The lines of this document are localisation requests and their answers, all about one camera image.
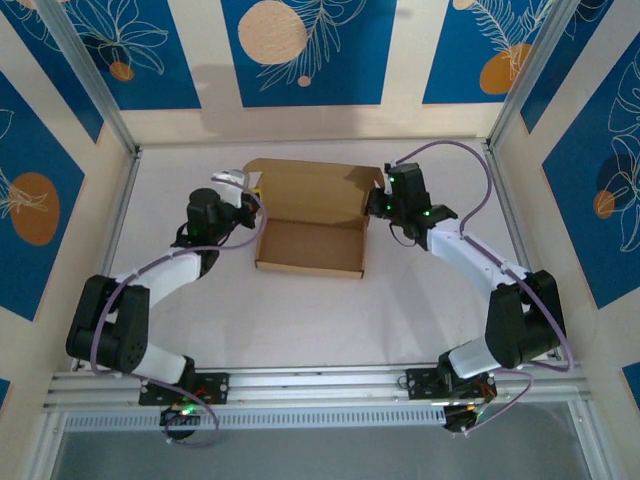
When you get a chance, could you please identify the brown cardboard box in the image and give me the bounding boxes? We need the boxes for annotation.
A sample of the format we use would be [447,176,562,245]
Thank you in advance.
[243,158,386,280]

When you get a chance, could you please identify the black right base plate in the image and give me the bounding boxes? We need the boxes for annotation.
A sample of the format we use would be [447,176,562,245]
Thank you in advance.
[405,367,497,401]

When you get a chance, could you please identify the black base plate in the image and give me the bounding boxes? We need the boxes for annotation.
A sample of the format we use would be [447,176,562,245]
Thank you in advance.
[405,367,497,401]
[138,370,231,406]

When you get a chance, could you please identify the aluminium left side rail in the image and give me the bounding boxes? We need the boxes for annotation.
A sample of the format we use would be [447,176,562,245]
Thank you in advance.
[72,149,144,371]

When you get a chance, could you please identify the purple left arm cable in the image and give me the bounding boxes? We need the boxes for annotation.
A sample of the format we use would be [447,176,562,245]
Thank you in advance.
[91,174,265,448]

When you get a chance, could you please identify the grey slotted cable duct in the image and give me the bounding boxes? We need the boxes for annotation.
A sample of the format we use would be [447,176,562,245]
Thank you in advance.
[63,404,447,432]

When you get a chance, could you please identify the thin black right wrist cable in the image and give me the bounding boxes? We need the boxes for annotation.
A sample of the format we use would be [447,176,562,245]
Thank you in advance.
[388,223,417,249]

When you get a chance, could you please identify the aluminium right frame post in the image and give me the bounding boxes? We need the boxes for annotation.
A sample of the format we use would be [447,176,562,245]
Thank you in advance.
[487,0,589,149]

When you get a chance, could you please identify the aluminium frame post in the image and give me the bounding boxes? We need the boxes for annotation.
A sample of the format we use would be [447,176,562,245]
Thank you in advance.
[35,0,140,157]
[487,0,589,149]

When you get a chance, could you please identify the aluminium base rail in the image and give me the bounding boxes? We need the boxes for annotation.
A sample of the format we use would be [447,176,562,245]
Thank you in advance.
[42,360,594,415]

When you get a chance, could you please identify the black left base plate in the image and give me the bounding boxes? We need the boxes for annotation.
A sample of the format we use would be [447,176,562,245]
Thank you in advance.
[138,370,231,406]

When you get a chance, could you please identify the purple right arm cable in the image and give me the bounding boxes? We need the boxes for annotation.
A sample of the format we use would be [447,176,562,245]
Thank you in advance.
[394,141,574,441]

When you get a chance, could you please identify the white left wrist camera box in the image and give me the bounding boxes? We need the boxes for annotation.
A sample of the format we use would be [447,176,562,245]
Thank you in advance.
[209,168,252,207]

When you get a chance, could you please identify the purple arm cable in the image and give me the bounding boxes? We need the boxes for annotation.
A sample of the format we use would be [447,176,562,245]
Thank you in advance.
[394,141,574,441]
[91,174,265,448]

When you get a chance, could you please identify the aluminium right side rail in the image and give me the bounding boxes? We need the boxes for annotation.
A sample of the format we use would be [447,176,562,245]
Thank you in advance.
[482,142,564,361]

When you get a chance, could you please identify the aluminium left frame post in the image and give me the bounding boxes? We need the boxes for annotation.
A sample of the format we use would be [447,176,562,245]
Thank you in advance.
[35,0,140,157]

